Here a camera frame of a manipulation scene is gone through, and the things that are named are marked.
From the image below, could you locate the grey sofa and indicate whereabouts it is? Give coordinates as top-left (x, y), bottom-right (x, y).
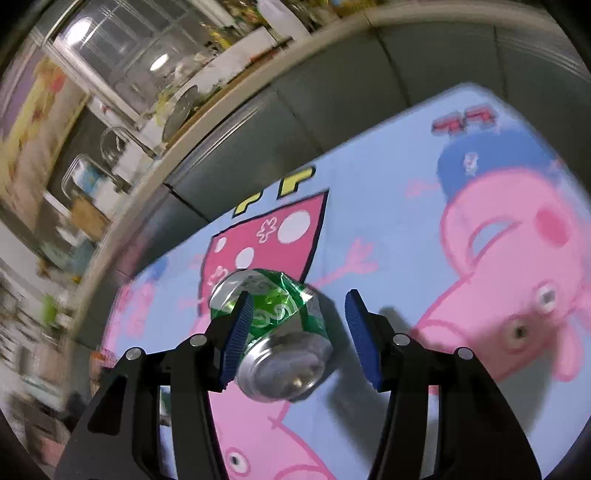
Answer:
top-left (74, 14), bottom-right (591, 352)

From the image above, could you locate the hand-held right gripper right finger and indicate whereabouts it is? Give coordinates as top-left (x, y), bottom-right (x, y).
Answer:
top-left (345, 289), bottom-right (542, 480)

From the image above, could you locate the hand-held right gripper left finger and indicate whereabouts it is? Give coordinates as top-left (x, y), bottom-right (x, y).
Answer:
top-left (54, 292), bottom-right (254, 480)

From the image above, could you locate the clear plastic container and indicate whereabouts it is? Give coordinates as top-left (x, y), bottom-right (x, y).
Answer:
top-left (61, 154), bottom-right (116, 199)

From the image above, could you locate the crushed green drink can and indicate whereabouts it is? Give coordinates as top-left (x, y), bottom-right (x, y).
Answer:
top-left (209, 268), bottom-right (334, 402)

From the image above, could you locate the blue printed cartoon blanket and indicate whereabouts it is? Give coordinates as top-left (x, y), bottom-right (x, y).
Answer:
top-left (102, 83), bottom-right (591, 480)

